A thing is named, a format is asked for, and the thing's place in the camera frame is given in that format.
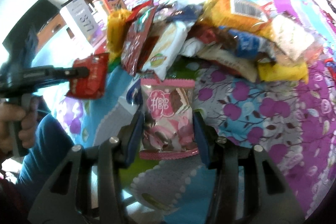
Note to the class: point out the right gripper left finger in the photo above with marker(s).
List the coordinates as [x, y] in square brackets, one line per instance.
[85, 187]

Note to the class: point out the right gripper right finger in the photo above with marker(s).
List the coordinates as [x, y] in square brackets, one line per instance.
[249, 187]

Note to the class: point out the red snack packet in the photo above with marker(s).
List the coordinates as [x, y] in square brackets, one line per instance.
[92, 86]

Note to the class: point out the pink chocolate candy bag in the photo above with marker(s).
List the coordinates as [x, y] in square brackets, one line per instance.
[168, 130]

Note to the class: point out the yellow orange barcode snack bag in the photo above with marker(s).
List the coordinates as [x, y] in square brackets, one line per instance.
[241, 15]

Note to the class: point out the operator left hand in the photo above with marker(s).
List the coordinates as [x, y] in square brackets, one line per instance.
[18, 127]

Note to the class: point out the wooden drawer dresser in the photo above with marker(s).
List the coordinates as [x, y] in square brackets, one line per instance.
[50, 29]

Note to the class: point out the black television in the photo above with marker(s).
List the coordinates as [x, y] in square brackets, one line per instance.
[37, 15]

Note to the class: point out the colourful floral bed sheet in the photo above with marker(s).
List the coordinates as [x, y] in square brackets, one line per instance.
[294, 121]

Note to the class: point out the white tall box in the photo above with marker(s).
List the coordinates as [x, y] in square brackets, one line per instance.
[79, 18]

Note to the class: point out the red orange cookie box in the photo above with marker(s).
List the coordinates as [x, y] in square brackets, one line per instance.
[106, 7]

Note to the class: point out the yellow snack packet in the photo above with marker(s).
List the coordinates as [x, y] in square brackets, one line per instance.
[272, 73]

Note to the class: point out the dark red snack bag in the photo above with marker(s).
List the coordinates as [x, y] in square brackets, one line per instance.
[140, 21]

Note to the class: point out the blue snack packet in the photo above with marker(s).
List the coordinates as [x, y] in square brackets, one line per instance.
[249, 46]

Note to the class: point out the white snack packet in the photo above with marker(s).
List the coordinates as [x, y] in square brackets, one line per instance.
[171, 38]

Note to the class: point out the clear rice cracker bag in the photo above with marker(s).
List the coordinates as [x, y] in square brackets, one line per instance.
[290, 37]

